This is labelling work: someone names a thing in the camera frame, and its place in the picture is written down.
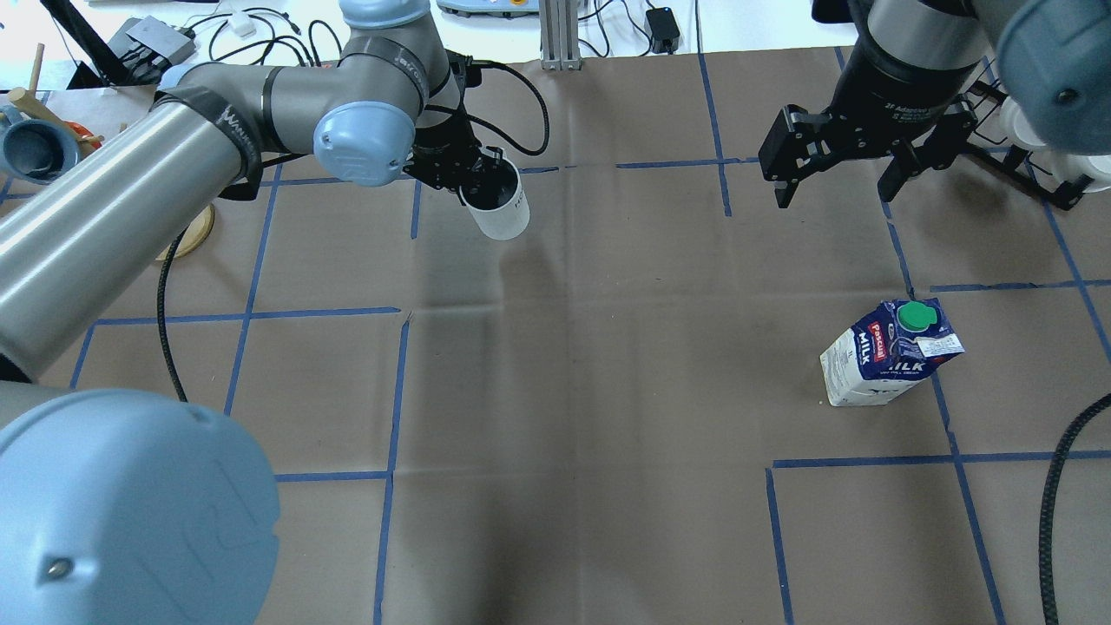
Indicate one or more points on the blue white milk carton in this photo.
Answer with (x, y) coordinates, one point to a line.
(887, 352)

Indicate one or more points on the white paper cup lid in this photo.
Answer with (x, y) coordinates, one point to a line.
(1063, 166)

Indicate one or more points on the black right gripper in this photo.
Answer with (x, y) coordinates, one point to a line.
(894, 76)

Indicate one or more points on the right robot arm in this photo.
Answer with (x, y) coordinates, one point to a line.
(1021, 86)

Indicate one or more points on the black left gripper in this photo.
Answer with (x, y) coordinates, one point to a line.
(443, 154)

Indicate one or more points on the orange mug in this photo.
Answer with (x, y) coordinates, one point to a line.
(84, 136)

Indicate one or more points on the white mug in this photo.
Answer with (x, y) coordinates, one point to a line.
(493, 192)

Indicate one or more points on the black wire rack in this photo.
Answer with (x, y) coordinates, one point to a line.
(1005, 143)

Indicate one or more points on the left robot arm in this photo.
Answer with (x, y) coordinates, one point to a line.
(129, 507)

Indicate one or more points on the blue mug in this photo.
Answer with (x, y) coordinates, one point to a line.
(35, 150)

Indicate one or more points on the aluminium frame post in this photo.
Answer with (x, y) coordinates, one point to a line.
(559, 35)

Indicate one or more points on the black power adapter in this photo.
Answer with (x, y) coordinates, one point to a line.
(663, 31)

